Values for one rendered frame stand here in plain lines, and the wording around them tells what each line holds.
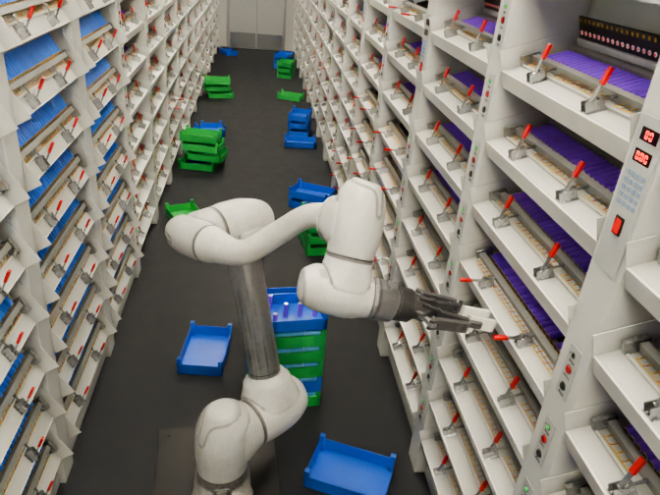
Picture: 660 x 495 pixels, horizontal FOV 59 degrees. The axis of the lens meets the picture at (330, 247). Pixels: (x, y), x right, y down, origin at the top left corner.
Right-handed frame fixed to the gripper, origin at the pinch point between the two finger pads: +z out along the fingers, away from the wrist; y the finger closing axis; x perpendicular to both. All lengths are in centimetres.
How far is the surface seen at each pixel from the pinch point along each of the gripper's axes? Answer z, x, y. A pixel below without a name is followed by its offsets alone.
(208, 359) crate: -46, 116, 115
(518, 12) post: 2, -62, 48
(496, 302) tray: 17.5, 7.6, 23.1
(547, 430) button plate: 16.0, 13.6, -17.6
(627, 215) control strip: 5.5, -36.5, -18.8
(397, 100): 14, -11, 166
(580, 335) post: 11.2, -10.8, -17.3
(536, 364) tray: 17.5, 7.6, -2.8
